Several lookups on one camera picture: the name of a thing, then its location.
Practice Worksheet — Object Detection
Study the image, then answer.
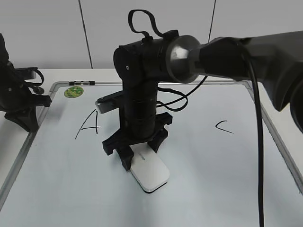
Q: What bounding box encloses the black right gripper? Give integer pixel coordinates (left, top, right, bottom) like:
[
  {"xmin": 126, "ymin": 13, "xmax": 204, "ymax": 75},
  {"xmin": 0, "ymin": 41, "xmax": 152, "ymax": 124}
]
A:
[{"xmin": 102, "ymin": 112, "xmax": 172, "ymax": 171}]

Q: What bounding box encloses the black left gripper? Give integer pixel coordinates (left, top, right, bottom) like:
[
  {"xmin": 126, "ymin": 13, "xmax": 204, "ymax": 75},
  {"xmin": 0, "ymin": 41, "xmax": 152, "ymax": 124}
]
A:
[{"xmin": 4, "ymin": 94, "xmax": 52, "ymax": 132}]

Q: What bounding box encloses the white whiteboard eraser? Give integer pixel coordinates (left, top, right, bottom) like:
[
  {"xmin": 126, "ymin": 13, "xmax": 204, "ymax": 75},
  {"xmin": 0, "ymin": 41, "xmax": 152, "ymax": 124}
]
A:
[{"xmin": 130, "ymin": 143, "xmax": 170, "ymax": 193}]

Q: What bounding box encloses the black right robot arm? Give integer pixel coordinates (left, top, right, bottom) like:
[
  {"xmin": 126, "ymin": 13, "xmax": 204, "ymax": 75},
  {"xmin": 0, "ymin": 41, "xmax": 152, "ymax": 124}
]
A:
[{"xmin": 96, "ymin": 30, "xmax": 303, "ymax": 170}]

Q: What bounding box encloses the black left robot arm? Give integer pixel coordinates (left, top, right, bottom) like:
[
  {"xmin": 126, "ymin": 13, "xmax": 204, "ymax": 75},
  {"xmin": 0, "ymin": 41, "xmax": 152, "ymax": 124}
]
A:
[{"xmin": 0, "ymin": 35, "xmax": 52, "ymax": 132}]

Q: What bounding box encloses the round green magnet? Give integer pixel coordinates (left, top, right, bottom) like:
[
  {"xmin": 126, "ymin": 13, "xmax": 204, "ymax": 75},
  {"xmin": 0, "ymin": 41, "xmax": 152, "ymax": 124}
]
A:
[{"xmin": 64, "ymin": 86, "xmax": 84, "ymax": 98}]

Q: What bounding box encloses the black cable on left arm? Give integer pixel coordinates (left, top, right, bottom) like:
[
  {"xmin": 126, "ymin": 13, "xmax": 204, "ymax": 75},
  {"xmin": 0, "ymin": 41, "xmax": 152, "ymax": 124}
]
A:
[{"xmin": 20, "ymin": 67, "xmax": 45, "ymax": 95}]

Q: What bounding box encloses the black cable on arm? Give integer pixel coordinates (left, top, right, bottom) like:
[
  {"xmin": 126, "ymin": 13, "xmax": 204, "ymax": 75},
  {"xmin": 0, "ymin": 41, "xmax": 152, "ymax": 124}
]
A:
[
  {"xmin": 240, "ymin": 40, "xmax": 265, "ymax": 227},
  {"xmin": 20, "ymin": 67, "xmax": 45, "ymax": 95}
]

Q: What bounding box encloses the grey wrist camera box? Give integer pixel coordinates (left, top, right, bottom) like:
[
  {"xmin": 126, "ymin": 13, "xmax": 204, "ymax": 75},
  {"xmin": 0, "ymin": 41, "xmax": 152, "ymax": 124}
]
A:
[{"xmin": 95, "ymin": 91, "xmax": 124, "ymax": 114}]

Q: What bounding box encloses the black and grey frame clip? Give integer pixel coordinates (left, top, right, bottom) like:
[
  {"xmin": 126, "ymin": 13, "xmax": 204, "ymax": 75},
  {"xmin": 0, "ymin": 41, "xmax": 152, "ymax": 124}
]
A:
[{"xmin": 69, "ymin": 80, "xmax": 95, "ymax": 86}]

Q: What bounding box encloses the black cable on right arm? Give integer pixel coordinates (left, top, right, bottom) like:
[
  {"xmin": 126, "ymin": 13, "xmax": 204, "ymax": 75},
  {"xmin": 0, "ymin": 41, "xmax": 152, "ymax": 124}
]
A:
[{"xmin": 240, "ymin": 40, "xmax": 265, "ymax": 227}]

